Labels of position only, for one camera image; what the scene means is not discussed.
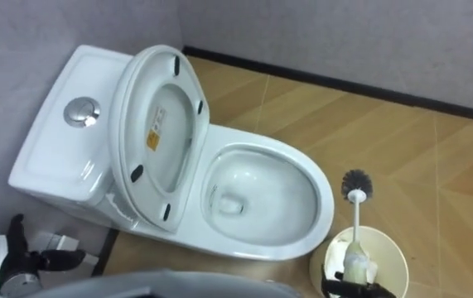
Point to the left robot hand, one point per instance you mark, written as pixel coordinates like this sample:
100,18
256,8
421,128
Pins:
16,256

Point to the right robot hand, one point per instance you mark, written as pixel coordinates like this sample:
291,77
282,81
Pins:
354,289

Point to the white toilet brush black bristles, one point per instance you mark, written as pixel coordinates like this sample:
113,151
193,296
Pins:
356,215

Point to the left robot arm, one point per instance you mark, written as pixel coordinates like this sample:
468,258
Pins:
18,286

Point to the cream round waste bin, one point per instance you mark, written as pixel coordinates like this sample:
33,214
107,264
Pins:
389,252

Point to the white toilet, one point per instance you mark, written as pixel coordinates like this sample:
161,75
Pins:
257,194

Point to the robot body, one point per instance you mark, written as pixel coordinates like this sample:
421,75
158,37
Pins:
161,285

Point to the white toilet seat and lid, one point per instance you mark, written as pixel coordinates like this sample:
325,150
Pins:
141,124

